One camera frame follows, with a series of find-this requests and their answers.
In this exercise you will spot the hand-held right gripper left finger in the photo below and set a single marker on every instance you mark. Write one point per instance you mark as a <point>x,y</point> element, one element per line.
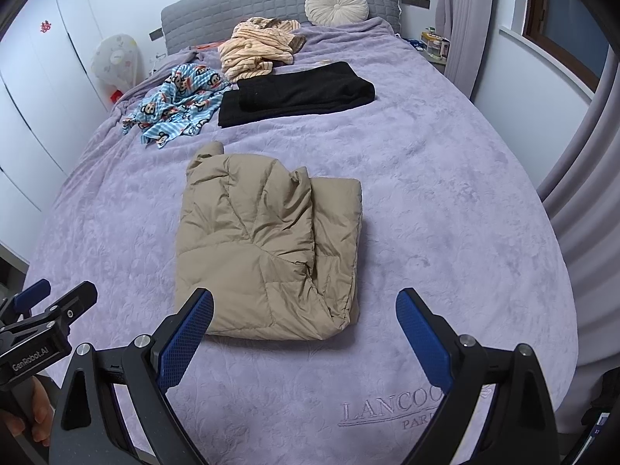
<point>186,336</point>

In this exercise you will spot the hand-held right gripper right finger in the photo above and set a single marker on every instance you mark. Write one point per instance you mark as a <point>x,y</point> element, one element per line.
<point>421,339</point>

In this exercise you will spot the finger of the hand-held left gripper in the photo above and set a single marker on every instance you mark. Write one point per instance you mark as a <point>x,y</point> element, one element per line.
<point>29,295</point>
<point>72,302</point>

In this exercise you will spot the beige puffer jacket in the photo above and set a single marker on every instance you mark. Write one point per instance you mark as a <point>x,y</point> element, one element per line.
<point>261,247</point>

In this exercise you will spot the person's left hand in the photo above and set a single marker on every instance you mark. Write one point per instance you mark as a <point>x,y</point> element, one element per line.
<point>34,411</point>

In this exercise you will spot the purple bed blanket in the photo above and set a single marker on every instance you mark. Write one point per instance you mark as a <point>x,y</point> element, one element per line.
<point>436,193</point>

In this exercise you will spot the white wardrobe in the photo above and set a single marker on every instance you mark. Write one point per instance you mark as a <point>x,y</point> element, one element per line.
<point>43,106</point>

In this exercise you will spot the grey curtain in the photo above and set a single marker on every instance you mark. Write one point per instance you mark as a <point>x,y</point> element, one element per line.
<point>591,203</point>
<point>457,19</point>

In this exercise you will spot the blue monkey print garment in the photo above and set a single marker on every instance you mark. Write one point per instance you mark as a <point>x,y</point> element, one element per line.
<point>179,101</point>

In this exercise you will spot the white covered fan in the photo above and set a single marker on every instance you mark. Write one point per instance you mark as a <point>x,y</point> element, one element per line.
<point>116,63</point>

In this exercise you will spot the red wardrobe sticker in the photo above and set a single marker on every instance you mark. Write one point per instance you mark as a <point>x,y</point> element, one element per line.
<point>45,26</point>

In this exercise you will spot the black folded garment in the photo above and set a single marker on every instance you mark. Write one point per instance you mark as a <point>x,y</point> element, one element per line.
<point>300,92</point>

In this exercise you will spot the bedside clutter of boxes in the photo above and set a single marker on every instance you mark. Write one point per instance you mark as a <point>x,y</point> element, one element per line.
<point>433,43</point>

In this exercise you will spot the beige striped garment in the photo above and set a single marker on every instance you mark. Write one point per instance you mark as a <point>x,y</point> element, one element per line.
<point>256,48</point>

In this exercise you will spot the grey quilted headboard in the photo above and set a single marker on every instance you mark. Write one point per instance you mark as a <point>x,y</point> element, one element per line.
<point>242,5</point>

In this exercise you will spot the round white cushion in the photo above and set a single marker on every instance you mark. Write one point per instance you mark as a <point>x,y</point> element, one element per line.
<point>336,5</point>

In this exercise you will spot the brown window frame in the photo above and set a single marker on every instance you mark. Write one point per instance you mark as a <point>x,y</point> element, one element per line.
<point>566,24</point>

